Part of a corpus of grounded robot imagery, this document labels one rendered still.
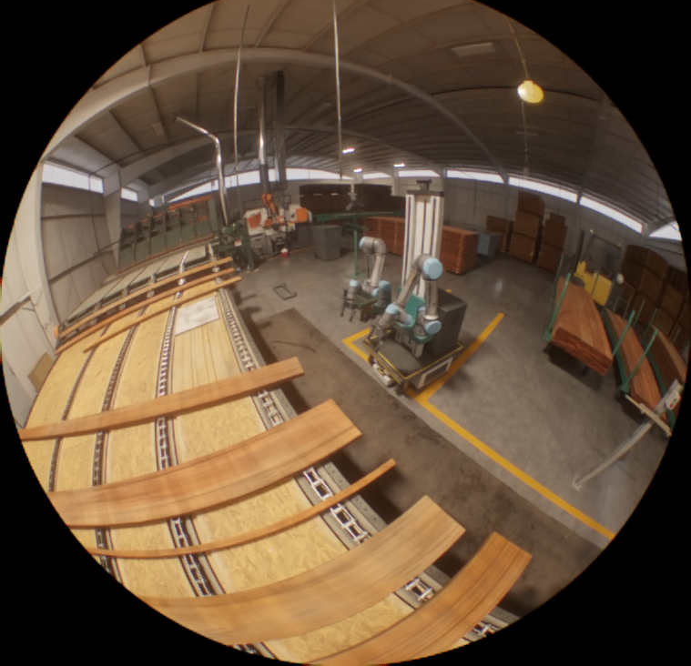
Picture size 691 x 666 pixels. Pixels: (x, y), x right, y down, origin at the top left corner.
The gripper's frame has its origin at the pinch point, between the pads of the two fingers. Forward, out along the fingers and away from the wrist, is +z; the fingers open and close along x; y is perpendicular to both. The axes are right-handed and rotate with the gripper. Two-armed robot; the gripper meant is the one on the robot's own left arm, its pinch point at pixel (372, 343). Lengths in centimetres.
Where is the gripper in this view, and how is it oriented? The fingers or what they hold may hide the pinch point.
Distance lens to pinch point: 150.7
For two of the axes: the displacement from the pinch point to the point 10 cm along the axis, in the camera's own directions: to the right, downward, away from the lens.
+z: -3.9, 7.9, 4.7
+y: -8.6, -1.2, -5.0
